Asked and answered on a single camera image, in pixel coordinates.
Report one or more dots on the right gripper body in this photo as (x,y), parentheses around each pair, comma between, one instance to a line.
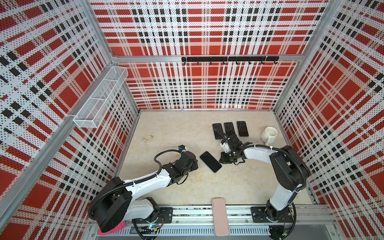
(228,157)

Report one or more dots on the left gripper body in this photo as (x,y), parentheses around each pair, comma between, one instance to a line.
(193,166)

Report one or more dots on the purple black phone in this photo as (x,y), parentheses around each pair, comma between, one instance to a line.
(242,128)

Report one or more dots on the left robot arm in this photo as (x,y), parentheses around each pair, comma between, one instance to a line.
(121,201)

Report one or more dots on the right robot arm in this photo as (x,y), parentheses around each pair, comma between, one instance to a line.
(290,170)

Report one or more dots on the white mug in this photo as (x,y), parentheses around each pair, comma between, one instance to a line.
(269,135)

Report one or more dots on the pink plush toy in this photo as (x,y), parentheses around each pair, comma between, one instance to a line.
(118,228)

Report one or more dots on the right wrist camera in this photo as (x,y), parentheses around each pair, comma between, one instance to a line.
(225,146)

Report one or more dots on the pink phone on rail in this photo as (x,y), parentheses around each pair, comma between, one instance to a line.
(220,217)

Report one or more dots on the black hook rail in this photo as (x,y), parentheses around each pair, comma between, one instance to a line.
(261,59)

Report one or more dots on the white wire basket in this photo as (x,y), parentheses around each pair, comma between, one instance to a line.
(94,110)

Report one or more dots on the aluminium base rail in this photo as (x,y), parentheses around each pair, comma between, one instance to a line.
(187,222)

